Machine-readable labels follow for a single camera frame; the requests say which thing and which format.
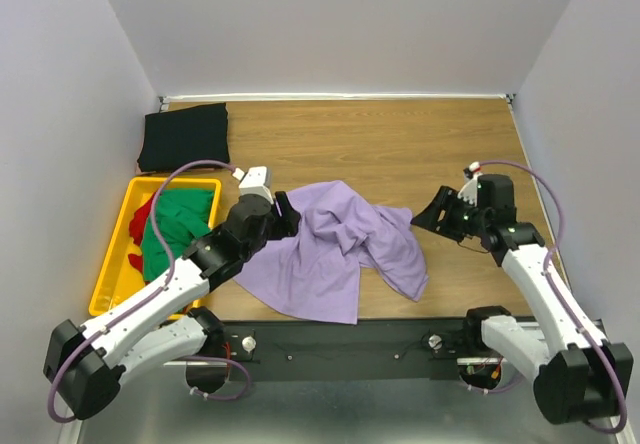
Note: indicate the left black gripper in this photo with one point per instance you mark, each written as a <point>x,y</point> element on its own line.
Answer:
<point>287,226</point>

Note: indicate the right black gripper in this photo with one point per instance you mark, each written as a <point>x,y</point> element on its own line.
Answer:
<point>446,198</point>

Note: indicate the purple t shirt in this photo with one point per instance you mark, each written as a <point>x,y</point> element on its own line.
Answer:
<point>316,274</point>

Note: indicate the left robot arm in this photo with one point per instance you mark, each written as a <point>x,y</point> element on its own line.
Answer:
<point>150,299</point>

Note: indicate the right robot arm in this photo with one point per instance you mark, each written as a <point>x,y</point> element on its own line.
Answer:
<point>545,314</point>

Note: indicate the folded black t shirt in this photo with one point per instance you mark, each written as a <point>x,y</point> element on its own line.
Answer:
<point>174,138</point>

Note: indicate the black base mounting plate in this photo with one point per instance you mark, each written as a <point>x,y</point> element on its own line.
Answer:
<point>373,349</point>

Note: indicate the red t shirt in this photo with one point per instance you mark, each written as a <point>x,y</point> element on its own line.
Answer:
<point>136,230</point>

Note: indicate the yellow plastic bin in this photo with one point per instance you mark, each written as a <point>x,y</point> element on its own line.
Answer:
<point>117,279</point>

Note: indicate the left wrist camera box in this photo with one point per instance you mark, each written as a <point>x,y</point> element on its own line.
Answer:
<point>257,181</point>

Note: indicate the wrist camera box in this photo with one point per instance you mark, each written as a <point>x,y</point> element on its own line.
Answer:
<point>494,191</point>
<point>257,181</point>

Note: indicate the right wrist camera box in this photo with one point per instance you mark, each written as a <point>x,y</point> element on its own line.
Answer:
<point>494,191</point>

